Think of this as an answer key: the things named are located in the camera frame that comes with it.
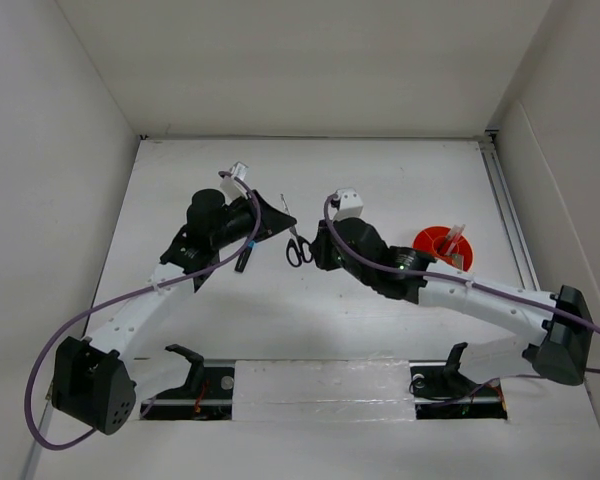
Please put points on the black handled scissors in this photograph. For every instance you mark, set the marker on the black handled scissors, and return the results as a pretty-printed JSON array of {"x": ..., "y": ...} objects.
[{"x": 297, "y": 250}]

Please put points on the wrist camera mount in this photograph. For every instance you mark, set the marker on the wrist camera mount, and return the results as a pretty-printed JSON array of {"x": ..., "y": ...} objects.
[
  {"x": 347, "y": 203},
  {"x": 232, "y": 181}
]

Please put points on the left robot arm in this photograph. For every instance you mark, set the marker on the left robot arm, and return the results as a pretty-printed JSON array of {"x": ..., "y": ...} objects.
[{"x": 93, "y": 380}]

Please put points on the black gel pen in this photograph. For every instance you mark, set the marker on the black gel pen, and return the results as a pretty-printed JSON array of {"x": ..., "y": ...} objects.
[{"x": 451, "y": 237}]

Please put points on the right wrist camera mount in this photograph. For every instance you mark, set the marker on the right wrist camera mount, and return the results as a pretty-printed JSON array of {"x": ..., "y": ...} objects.
[{"x": 347, "y": 203}]

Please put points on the aluminium rail right side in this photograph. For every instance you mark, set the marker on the aluminium rail right side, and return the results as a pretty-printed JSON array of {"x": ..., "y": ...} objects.
[{"x": 507, "y": 211}]

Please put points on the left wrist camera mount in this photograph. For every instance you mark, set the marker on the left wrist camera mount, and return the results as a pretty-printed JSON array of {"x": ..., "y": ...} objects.
[{"x": 232, "y": 181}]

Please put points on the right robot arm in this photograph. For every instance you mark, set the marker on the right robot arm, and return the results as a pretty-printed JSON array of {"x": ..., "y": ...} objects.
[{"x": 550, "y": 333}]

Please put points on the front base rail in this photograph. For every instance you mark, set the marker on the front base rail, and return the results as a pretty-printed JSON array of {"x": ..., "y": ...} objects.
[{"x": 353, "y": 391}]

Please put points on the pink pen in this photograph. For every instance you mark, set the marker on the pink pen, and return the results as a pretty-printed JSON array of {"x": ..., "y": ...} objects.
[{"x": 457, "y": 237}]

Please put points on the orange round divided container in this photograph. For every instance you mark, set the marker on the orange round divided container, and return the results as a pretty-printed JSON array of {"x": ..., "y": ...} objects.
[{"x": 432, "y": 240}]

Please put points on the blue capped highlighter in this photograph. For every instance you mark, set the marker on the blue capped highlighter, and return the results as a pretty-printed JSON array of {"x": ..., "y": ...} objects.
[{"x": 244, "y": 257}]

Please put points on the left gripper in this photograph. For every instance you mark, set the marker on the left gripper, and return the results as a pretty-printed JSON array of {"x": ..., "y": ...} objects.
[{"x": 272, "y": 221}]

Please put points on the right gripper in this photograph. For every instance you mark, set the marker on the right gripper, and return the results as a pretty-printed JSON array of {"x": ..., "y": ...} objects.
[{"x": 322, "y": 255}]

